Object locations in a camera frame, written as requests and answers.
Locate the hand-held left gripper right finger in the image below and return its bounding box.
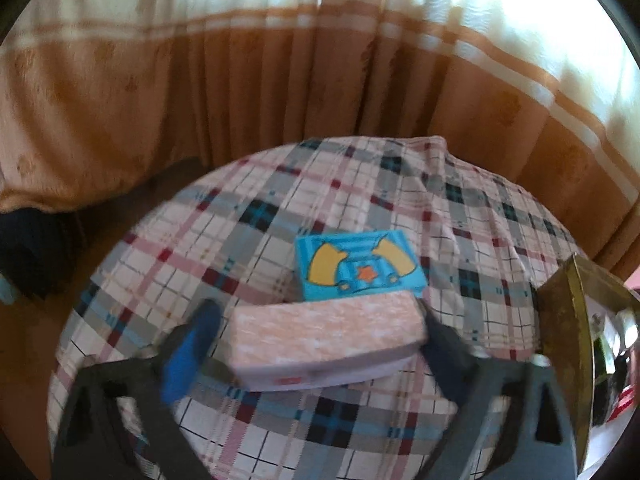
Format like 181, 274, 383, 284
420, 305, 578, 480

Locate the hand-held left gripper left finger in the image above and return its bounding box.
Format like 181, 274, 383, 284
50, 297, 223, 480

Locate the gold metal tin tray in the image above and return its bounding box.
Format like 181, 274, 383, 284
537, 254, 640, 471

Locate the pink and white box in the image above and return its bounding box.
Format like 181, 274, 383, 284
227, 292, 430, 392

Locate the blue star print box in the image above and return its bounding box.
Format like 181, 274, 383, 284
294, 230, 427, 303

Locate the plaid tablecloth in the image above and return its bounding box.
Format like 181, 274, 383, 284
47, 135, 601, 480

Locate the dark cloth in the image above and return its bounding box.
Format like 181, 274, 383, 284
0, 210, 88, 301

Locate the beige floral curtain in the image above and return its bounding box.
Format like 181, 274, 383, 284
0, 0, 640, 281

